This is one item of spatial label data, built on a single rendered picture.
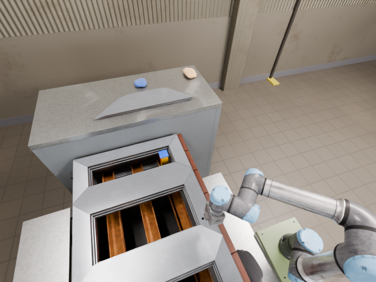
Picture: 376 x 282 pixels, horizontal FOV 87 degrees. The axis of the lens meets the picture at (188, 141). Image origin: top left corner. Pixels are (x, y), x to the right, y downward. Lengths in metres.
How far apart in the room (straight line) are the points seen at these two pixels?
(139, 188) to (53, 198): 1.42
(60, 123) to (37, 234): 0.68
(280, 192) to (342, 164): 2.27
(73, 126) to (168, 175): 0.70
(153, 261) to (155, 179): 0.45
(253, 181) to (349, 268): 0.38
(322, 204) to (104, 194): 1.10
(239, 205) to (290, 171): 1.90
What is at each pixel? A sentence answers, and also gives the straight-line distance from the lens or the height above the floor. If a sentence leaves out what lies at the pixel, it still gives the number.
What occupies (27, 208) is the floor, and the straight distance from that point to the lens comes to 2.65.
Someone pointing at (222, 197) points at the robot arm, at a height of 1.28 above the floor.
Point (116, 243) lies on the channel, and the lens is 1.40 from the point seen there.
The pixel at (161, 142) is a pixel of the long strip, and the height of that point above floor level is 0.87.
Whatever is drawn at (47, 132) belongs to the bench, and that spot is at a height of 1.05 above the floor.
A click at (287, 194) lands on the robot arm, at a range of 0.87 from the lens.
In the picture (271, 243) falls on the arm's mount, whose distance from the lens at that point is 1.41.
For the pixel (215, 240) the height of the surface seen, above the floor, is 0.87.
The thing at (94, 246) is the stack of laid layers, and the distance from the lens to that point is 1.26.
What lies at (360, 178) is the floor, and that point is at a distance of 3.09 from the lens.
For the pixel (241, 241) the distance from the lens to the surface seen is 1.39.
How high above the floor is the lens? 1.98
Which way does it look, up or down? 49 degrees down
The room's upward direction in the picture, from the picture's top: 2 degrees clockwise
